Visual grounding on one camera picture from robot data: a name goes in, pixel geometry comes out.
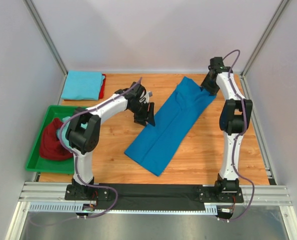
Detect green plastic bin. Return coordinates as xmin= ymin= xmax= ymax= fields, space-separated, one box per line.
xmin=25 ymin=105 xmax=77 ymax=174

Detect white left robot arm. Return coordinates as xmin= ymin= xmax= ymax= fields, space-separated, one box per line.
xmin=59 ymin=81 xmax=155 ymax=201

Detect dark red t shirt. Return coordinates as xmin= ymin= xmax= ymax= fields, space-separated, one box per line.
xmin=39 ymin=118 xmax=73 ymax=162

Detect aluminium frame post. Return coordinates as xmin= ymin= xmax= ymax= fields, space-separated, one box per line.
xmin=240 ymin=0 xmax=293 ymax=77
xmin=23 ymin=0 xmax=68 ymax=76

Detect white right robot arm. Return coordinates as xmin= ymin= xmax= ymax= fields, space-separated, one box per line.
xmin=199 ymin=56 xmax=253 ymax=203

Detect left aluminium frame post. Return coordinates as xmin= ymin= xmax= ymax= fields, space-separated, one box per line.
xmin=23 ymin=0 xmax=68 ymax=76

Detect mint green t shirt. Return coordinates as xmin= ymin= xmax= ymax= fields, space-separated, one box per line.
xmin=56 ymin=116 xmax=72 ymax=152

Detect folded light blue t shirt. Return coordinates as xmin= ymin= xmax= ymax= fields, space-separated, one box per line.
xmin=60 ymin=69 xmax=106 ymax=101

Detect grey slotted cable duct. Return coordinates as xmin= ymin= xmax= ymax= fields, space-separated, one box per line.
xmin=28 ymin=202 xmax=233 ymax=216

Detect folded red t shirt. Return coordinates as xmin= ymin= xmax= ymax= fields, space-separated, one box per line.
xmin=63 ymin=73 xmax=107 ymax=102

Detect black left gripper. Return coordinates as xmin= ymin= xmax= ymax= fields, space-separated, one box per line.
xmin=129 ymin=102 xmax=156 ymax=128

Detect right aluminium frame post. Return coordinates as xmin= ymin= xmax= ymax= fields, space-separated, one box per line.
xmin=240 ymin=0 xmax=293 ymax=77

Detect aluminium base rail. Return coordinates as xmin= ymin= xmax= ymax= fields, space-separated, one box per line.
xmin=18 ymin=181 xmax=293 ymax=207

